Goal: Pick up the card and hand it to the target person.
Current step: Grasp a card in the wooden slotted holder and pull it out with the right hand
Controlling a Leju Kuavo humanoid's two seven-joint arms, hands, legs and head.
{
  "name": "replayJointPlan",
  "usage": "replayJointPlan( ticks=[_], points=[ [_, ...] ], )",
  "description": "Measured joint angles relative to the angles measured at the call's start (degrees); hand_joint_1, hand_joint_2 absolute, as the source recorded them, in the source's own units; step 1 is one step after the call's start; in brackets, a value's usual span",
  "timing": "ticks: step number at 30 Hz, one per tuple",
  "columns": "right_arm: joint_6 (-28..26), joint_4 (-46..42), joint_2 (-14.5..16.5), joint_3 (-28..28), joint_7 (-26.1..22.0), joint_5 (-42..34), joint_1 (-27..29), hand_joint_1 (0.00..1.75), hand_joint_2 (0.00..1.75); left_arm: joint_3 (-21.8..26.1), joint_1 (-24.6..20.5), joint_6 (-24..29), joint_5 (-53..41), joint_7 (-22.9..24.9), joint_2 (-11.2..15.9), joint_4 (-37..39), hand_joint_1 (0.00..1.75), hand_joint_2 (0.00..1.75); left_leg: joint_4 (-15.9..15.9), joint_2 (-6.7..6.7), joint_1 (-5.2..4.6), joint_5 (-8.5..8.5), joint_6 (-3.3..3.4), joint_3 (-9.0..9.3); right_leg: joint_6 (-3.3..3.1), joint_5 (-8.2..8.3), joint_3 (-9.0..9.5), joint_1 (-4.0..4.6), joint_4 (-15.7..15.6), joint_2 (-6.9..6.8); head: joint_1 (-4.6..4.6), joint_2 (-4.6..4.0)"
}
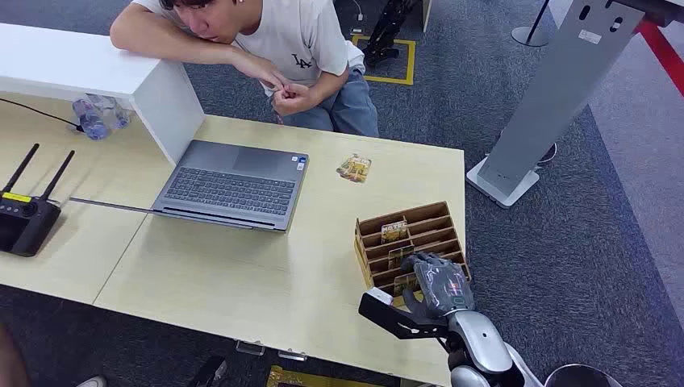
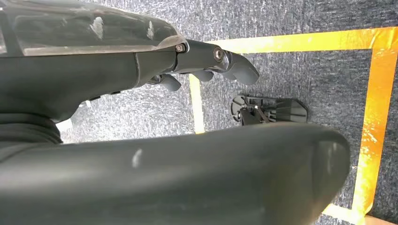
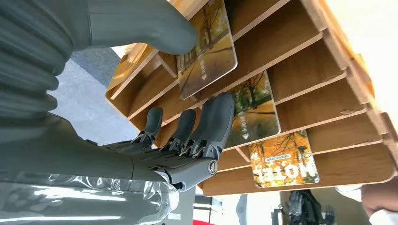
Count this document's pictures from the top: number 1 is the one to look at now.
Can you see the white furniture panel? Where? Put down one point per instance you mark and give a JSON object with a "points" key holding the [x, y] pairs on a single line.
{"points": [[427, 13]]}

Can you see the person's right hand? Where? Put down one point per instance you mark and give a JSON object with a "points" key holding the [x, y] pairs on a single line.
{"points": [[256, 66]]}

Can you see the stanchion post with round base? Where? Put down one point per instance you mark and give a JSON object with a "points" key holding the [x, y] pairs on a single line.
{"points": [[530, 35]]}

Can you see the white desk riser shelf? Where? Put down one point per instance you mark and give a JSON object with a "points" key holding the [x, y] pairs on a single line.
{"points": [[64, 59]]}

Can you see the clear acrylic desk clamp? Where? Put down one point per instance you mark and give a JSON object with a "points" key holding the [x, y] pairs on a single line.
{"points": [[292, 355], [250, 348]]}

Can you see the person's right forearm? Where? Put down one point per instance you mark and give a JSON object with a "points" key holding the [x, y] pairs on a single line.
{"points": [[171, 45]]}

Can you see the round dark grey disc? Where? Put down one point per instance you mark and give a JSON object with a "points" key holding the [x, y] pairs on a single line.
{"points": [[582, 378]]}

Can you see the person's left forearm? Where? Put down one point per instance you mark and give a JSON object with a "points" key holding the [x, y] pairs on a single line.
{"points": [[328, 85]]}

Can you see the grey open laptop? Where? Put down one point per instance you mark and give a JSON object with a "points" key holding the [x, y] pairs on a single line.
{"points": [[230, 187]]}

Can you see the yellow printed hotel card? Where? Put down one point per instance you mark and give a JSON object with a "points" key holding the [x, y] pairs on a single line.
{"points": [[355, 169], [398, 256], [403, 284], [394, 231]]}

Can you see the grey kiosk stand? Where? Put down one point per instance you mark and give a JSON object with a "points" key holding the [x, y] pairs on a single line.
{"points": [[555, 91]]}

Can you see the person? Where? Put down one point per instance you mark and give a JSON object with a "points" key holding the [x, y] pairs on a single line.
{"points": [[304, 37]]}

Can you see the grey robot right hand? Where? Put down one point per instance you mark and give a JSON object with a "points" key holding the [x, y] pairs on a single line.
{"points": [[443, 288]]}

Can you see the black object under desk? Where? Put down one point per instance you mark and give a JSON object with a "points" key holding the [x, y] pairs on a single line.
{"points": [[207, 372]]}

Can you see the black standing robot legs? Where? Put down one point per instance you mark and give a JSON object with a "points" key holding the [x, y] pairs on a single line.
{"points": [[386, 29]]}

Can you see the clear plastic water bottle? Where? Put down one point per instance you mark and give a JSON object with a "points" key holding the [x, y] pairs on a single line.
{"points": [[116, 115], [92, 124]]}

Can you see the wooden slotted card holder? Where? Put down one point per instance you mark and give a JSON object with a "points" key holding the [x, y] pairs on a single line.
{"points": [[427, 227]]}

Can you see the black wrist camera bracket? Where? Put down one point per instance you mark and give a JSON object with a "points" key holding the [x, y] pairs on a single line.
{"points": [[390, 319]]}

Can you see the bystander's limb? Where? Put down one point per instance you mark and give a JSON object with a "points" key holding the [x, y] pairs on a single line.
{"points": [[9, 363]]}

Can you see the black remote controller with antennas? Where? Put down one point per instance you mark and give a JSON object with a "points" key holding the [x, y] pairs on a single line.
{"points": [[27, 224]]}

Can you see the person's left hand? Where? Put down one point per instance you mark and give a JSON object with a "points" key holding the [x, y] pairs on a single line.
{"points": [[293, 100]]}

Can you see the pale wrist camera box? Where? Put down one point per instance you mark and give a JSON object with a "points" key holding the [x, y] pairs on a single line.
{"points": [[380, 296]]}

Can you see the white shoe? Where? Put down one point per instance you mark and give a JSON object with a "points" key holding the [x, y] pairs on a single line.
{"points": [[92, 382]]}

